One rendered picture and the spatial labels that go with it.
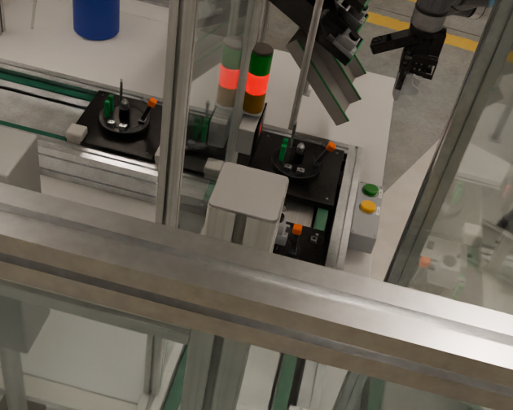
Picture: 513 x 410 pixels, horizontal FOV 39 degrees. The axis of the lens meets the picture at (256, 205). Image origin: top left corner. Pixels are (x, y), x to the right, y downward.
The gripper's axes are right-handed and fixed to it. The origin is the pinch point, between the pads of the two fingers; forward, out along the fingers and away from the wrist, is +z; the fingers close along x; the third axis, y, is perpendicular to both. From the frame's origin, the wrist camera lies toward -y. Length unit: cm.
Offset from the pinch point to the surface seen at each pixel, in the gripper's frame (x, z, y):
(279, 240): -41.1, 19.0, -18.5
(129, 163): -19, 28, -62
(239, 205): -115, -58, -20
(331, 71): 29.0, 15.6, -16.6
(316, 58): 27.4, 11.3, -22.0
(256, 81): -26.4, -11.6, -31.6
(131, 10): 73, 37, -94
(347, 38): 16.6, -3.1, -14.7
